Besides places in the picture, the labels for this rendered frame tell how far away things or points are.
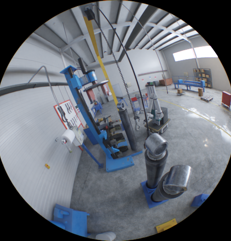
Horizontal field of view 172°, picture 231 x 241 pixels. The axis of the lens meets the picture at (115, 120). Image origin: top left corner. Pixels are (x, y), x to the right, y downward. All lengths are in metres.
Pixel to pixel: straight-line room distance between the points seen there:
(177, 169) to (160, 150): 0.26
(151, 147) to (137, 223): 1.87
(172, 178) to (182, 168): 0.07
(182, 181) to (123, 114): 1.59
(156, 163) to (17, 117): 2.67
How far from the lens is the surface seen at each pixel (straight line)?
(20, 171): 2.22
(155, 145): 0.54
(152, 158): 0.65
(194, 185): 2.34
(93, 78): 1.64
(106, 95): 1.73
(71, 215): 2.04
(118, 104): 1.71
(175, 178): 0.44
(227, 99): 6.97
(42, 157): 2.45
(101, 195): 2.37
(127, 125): 1.85
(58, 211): 2.15
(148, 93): 2.65
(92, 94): 1.56
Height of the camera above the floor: 2.06
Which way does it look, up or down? 24 degrees down
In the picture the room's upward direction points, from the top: 22 degrees counter-clockwise
